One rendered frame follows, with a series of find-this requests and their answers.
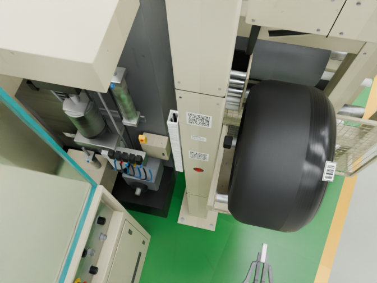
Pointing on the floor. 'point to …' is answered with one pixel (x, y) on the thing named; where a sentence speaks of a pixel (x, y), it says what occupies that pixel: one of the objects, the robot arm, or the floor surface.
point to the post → (201, 82)
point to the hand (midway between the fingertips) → (263, 252)
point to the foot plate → (184, 218)
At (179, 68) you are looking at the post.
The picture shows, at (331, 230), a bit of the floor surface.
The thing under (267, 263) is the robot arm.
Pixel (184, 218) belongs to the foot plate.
